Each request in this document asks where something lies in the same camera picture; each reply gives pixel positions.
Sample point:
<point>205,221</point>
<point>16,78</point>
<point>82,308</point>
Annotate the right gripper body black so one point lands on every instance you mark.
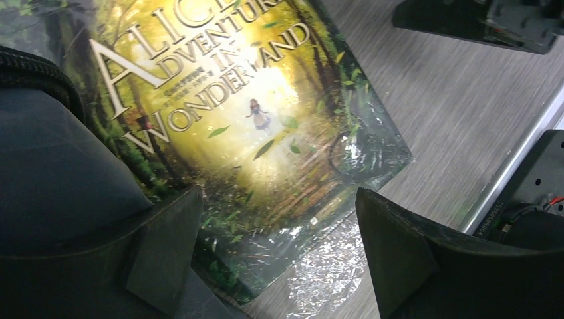
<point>527,26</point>

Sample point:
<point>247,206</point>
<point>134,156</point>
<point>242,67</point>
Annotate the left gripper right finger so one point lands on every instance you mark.
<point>422,269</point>

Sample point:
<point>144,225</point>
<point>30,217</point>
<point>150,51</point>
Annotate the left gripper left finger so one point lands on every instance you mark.
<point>138,267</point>

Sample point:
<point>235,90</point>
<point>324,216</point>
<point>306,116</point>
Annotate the black student backpack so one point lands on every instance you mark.
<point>58,180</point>

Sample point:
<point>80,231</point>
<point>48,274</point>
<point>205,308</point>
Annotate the dark green fantasy book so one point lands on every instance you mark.
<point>260,103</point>

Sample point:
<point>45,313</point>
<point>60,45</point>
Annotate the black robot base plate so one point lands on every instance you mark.
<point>528,189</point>

